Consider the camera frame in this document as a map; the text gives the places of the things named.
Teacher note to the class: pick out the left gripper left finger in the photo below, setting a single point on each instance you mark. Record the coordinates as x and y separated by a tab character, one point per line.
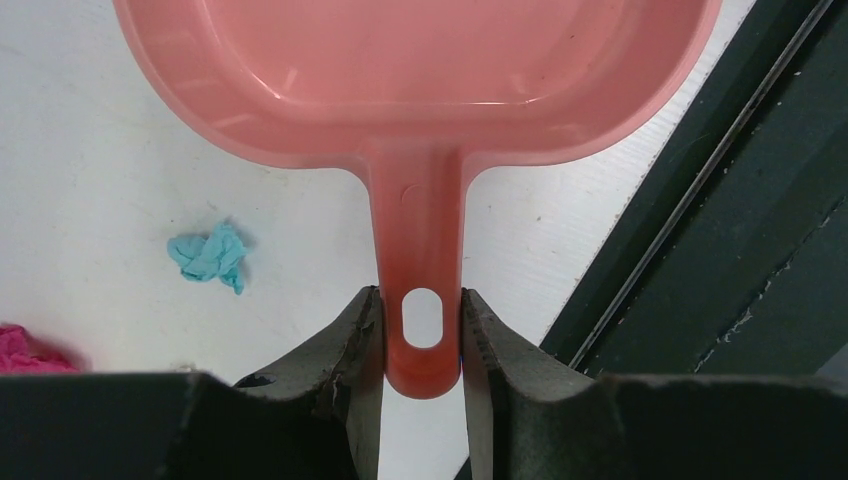
312	414

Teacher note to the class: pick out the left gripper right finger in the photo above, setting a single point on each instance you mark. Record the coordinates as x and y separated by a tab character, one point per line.
531	417

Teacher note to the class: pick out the pink plastic dustpan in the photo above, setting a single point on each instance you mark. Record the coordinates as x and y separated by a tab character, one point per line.
416	99

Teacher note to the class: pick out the light blue paper scrap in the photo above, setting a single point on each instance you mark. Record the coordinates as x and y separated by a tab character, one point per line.
217	255

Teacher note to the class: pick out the magenta paper scrap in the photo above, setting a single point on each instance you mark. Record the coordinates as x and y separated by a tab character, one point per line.
24	354

